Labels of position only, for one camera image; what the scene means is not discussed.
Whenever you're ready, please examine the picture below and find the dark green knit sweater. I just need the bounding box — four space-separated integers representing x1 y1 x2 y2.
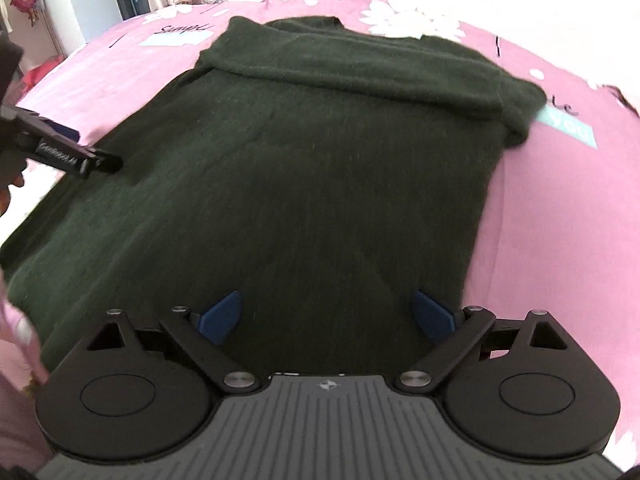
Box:
1 16 547 377

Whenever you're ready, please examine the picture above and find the person's left hand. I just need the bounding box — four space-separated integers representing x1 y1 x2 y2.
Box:
0 151 27 216

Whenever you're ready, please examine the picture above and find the pink daisy bed sheet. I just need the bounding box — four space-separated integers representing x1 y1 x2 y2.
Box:
0 0 640 470

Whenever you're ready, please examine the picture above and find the pink sleeve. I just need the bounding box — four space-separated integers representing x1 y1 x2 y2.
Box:
1 278 52 472

